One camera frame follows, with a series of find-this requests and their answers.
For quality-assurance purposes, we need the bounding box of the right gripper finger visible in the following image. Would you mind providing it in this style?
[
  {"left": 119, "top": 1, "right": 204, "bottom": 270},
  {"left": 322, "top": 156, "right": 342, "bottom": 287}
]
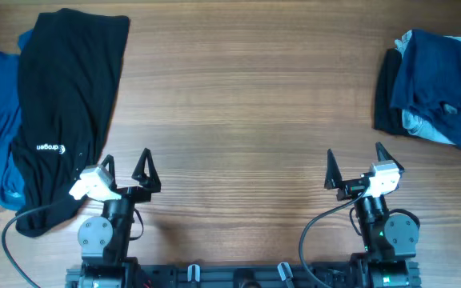
[
  {"left": 324, "top": 149, "right": 343, "bottom": 190},
  {"left": 375, "top": 142, "right": 405, "bottom": 174}
]

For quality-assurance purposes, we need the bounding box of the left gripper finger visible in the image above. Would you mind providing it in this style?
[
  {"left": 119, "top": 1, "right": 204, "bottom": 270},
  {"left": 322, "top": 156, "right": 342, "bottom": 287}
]
[
  {"left": 102, "top": 154, "right": 117, "bottom": 188},
  {"left": 131, "top": 148, "right": 162, "bottom": 193}
]

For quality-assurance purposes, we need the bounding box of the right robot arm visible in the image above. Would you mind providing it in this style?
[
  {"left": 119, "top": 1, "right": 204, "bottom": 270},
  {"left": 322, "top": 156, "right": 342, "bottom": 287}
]
[{"left": 324, "top": 142, "right": 422, "bottom": 288}]

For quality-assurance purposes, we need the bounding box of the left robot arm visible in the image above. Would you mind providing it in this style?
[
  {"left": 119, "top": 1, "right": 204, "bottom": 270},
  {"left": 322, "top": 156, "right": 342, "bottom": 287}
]
[{"left": 66, "top": 148, "right": 162, "bottom": 288}]

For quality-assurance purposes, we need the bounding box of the folded black garment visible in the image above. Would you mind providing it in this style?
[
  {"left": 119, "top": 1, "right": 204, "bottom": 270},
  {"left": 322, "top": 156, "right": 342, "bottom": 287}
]
[{"left": 373, "top": 48, "right": 409, "bottom": 136}]

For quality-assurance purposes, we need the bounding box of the folded navy blue garment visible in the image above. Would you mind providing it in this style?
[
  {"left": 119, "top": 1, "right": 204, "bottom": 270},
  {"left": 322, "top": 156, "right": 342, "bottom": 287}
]
[{"left": 390, "top": 28, "right": 461, "bottom": 161}]

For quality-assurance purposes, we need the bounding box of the black t-shirt with logo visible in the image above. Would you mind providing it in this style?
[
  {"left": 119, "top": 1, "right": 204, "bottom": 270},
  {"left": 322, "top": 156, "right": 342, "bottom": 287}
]
[{"left": 12, "top": 8, "right": 130, "bottom": 238}]

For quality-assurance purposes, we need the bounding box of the right black camera cable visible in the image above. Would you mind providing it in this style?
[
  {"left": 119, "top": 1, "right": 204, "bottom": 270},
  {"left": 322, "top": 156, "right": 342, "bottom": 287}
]
[{"left": 298, "top": 178, "right": 372, "bottom": 288}]

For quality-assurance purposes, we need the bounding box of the black camera cable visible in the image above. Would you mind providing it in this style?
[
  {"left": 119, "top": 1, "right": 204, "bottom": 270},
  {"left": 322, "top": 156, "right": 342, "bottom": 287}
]
[
  {"left": 1, "top": 194, "right": 80, "bottom": 288},
  {"left": 298, "top": 178, "right": 372, "bottom": 288}
]

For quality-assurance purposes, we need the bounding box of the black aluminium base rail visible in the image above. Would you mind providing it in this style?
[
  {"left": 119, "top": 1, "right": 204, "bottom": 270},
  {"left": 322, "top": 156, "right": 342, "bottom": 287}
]
[{"left": 65, "top": 262, "right": 422, "bottom": 288}]

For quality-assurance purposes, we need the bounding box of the left black camera cable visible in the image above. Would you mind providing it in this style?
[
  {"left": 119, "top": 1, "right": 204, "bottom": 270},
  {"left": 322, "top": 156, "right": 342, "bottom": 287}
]
[{"left": 1, "top": 194, "right": 80, "bottom": 288}]

